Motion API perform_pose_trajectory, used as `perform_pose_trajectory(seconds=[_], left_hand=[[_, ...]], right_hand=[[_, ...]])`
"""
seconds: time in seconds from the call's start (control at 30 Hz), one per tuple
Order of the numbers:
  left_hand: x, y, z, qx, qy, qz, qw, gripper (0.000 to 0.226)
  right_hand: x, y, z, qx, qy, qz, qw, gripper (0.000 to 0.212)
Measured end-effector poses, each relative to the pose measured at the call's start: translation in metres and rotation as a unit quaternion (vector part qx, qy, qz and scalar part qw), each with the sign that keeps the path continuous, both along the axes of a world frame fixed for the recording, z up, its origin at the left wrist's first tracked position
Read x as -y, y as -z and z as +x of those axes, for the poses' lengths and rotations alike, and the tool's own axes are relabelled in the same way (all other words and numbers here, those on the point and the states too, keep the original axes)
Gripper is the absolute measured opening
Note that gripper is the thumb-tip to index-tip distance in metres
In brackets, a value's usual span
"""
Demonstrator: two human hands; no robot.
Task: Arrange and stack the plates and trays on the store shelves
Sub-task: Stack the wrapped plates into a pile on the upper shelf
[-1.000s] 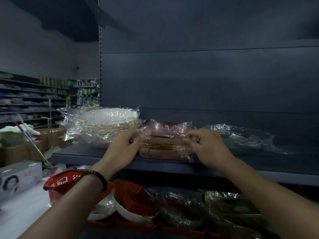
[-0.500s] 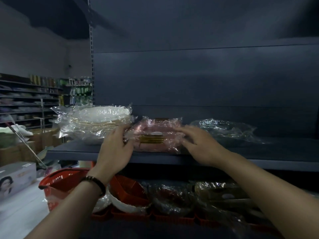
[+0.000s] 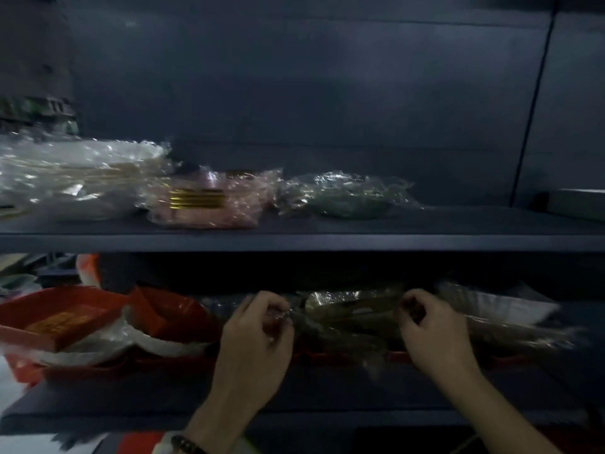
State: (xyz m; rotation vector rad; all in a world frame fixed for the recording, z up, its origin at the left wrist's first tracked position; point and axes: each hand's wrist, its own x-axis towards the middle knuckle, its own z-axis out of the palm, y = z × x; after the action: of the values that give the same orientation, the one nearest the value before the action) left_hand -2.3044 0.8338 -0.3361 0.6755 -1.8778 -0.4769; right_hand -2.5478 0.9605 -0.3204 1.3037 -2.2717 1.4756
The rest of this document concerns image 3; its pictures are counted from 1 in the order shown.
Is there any person's right forearm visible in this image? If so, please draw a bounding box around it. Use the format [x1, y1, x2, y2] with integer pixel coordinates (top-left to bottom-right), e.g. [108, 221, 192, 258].
[434, 368, 563, 454]

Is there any dark metal shelf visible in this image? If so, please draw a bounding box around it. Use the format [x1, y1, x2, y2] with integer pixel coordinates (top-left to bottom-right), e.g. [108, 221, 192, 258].
[0, 0, 605, 438]

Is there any person's right hand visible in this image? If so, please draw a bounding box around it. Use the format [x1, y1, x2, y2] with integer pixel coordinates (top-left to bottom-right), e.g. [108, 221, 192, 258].
[396, 288, 481, 383]

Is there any red flat box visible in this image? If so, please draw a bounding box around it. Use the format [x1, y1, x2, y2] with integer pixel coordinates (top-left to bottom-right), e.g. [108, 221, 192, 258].
[115, 432, 166, 454]

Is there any person's left forearm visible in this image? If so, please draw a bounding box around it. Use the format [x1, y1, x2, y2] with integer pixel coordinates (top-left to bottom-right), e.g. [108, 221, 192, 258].
[181, 392, 265, 454]

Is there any white bowl set box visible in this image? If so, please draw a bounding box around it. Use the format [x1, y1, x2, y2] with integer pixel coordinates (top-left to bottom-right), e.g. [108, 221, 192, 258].
[543, 187, 605, 223]

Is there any person's left hand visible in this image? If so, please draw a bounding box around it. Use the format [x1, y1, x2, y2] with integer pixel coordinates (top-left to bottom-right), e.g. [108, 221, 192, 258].
[210, 290, 296, 413]

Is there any dark mop cloth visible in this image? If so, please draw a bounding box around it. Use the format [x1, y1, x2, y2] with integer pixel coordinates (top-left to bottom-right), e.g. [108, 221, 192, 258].
[52, 432, 110, 451]

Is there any orange white bag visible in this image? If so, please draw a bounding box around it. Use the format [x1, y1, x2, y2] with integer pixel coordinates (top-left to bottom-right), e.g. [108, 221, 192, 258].
[75, 253, 103, 288]

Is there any pile of dark trays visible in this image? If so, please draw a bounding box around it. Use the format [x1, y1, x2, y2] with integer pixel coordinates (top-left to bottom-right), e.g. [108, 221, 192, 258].
[203, 290, 587, 374]

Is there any black beaded bracelet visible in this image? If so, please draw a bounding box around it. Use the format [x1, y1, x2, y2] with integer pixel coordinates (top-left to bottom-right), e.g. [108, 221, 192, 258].
[170, 434, 209, 454]

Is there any white product box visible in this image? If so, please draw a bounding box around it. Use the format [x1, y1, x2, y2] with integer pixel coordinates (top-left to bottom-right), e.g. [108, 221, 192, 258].
[153, 429, 258, 454]

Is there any stack of white plates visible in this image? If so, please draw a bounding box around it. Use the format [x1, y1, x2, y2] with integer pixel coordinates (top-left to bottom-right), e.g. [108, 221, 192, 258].
[0, 134, 172, 221]

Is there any rack of green packets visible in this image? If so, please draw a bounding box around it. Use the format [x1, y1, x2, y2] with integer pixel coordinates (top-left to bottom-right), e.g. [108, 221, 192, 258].
[0, 96, 79, 136]

